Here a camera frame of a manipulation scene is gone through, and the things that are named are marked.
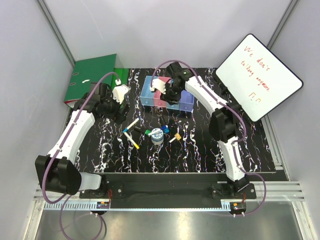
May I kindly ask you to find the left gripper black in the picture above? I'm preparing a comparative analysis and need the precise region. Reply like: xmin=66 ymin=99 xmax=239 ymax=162
xmin=101 ymin=89 xmax=131 ymax=125

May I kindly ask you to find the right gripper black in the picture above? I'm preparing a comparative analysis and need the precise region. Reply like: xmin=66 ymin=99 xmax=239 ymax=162
xmin=159 ymin=83 xmax=183 ymax=106

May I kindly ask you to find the light blue drawer box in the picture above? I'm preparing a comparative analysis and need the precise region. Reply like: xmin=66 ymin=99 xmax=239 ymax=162
xmin=166 ymin=100 xmax=180 ymax=110

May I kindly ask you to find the pink drawer box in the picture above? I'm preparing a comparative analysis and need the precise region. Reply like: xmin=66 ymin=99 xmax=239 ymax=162
xmin=153 ymin=76 xmax=171 ymax=108

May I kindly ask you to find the white marker yellow cap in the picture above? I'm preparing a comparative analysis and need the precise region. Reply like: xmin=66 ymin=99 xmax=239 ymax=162
xmin=124 ymin=132 xmax=140 ymax=150

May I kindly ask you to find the sky blue drawer box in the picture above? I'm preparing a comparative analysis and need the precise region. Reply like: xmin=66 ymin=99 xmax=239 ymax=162
xmin=140 ymin=76 xmax=155 ymax=107

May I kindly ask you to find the white marker dark blue cap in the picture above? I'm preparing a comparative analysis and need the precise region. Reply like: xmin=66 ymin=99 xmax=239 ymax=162
xmin=147 ymin=128 xmax=164 ymax=136

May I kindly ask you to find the small tan cork stamp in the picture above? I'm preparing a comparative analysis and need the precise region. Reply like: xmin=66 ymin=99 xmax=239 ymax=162
xmin=169 ymin=133 xmax=181 ymax=143

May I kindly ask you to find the blue cleaning gel jar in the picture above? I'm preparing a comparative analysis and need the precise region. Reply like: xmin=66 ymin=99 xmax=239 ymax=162
xmin=150 ymin=132 xmax=164 ymax=145

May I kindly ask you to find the purple drawer box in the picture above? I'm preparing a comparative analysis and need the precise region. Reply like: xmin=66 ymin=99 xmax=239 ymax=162
xmin=179 ymin=90 xmax=195 ymax=112

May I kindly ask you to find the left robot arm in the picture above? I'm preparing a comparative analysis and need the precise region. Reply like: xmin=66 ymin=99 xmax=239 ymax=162
xmin=35 ymin=82 xmax=131 ymax=198

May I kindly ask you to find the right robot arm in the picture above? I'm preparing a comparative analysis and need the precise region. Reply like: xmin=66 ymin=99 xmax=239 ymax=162
xmin=160 ymin=61 xmax=249 ymax=199

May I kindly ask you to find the black highlighter green cap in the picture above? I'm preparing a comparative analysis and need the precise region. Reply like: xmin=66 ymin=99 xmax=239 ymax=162
xmin=134 ymin=126 xmax=151 ymax=136

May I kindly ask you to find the black highlighter blue cap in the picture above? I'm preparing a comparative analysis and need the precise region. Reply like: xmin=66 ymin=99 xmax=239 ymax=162
xmin=160 ymin=124 xmax=170 ymax=134

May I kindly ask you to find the black marble pattern mat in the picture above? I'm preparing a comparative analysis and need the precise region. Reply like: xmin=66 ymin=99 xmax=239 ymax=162
xmin=51 ymin=67 xmax=277 ymax=174

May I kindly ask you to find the bright green plastic folder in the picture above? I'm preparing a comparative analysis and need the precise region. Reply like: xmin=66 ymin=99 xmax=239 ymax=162
xmin=111 ymin=68 xmax=129 ymax=89

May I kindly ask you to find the dark green lever arch binder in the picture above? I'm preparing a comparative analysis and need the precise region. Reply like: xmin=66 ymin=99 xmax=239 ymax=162
xmin=64 ymin=53 xmax=117 ymax=108

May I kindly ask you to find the black whiteboard stand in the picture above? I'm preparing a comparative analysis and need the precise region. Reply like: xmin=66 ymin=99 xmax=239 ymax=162
xmin=213 ymin=74 xmax=243 ymax=111

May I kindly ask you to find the whiteboard with red writing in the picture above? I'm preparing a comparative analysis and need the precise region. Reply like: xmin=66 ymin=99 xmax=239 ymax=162
xmin=216 ymin=33 xmax=304 ymax=122

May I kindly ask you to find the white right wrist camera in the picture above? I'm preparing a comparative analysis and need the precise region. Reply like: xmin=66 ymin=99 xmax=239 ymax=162
xmin=149 ymin=78 xmax=166 ymax=94

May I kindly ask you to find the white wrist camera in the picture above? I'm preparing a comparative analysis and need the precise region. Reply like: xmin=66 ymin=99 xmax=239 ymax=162
xmin=112 ymin=84 xmax=131 ymax=104
xmin=149 ymin=78 xmax=166 ymax=94

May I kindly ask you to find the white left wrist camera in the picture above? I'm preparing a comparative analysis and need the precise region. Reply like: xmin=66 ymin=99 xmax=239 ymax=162
xmin=112 ymin=84 xmax=131 ymax=104

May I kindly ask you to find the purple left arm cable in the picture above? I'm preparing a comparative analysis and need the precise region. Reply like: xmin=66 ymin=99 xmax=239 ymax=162
xmin=43 ymin=71 xmax=123 ymax=240

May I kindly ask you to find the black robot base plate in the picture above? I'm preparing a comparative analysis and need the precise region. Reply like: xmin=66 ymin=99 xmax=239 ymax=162
xmin=79 ymin=173 xmax=257 ymax=211

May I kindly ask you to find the aluminium frame rail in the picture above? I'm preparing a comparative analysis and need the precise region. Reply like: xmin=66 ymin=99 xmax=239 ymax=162
xmin=34 ymin=181 xmax=304 ymax=212

